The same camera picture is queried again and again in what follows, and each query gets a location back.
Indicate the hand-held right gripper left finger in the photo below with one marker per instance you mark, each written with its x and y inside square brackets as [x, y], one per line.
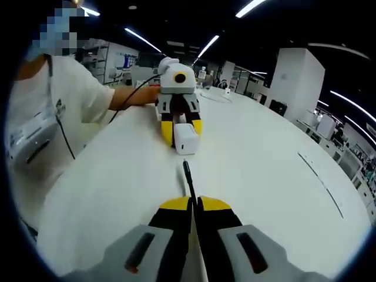
[138, 252]

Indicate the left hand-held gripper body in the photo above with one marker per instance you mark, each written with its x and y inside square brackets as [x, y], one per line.
[177, 85]

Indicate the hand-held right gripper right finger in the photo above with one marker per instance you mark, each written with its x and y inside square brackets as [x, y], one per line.
[252, 252]

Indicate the white charger adapter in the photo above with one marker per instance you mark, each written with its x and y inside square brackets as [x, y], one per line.
[186, 138]

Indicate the small white box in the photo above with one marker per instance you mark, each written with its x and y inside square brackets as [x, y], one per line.
[227, 91]

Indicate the ceiling strip light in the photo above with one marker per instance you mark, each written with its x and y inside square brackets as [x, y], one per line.
[209, 44]
[249, 7]
[352, 102]
[142, 39]
[358, 124]

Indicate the black cabinet box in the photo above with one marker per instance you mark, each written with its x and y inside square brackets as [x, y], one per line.
[277, 108]

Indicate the person in white shirt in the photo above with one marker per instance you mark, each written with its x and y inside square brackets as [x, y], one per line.
[76, 97]

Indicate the white square column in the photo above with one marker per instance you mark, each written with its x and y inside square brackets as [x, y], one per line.
[293, 79]

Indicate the white cabinet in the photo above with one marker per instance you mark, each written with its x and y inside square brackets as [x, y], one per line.
[326, 127]

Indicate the white chest device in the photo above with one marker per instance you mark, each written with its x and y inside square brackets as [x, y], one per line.
[32, 138]

